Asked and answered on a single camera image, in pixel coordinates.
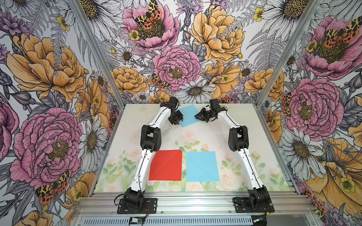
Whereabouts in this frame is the right aluminium frame post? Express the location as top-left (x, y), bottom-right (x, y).
top-left (255, 1), bottom-right (321, 109)

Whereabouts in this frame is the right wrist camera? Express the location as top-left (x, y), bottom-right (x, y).
top-left (206, 99), bottom-right (227, 112)

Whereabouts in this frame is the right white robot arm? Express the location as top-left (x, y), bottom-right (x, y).
top-left (195, 99), bottom-right (274, 215)

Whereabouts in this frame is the aluminium front rail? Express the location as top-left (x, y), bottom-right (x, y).
top-left (75, 191), bottom-right (315, 217)

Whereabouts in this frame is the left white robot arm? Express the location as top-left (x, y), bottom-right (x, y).
top-left (123, 97), bottom-right (183, 213)

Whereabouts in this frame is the perforated metal front panel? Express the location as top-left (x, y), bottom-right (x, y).
top-left (78, 215), bottom-right (253, 226)

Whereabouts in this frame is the red paper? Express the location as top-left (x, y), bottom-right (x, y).
top-left (149, 150), bottom-right (183, 181)

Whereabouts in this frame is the small green circuit board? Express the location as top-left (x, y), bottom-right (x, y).
top-left (128, 217), bottom-right (146, 226)

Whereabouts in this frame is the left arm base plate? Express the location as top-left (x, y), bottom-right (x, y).
top-left (117, 198), bottom-right (158, 214)

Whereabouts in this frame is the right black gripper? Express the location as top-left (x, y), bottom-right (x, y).
top-left (195, 107), bottom-right (216, 122)

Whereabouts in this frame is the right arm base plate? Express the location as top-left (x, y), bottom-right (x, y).
top-left (232, 196), bottom-right (275, 215)

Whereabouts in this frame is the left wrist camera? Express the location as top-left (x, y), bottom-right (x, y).
top-left (160, 97), bottom-right (179, 111)

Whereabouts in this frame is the light blue paper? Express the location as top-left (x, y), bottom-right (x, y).
top-left (180, 105), bottom-right (200, 128)
top-left (186, 152), bottom-right (220, 182)

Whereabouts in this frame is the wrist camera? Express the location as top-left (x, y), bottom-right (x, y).
top-left (160, 97), bottom-right (179, 111)
top-left (206, 99), bottom-right (227, 112)

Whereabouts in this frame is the aluminium frame post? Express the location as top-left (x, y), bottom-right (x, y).
top-left (69, 1), bottom-right (125, 110)
top-left (255, 1), bottom-right (321, 109)

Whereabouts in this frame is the left aluminium frame post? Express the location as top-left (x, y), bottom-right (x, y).
top-left (69, 1), bottom-right (125, 110)

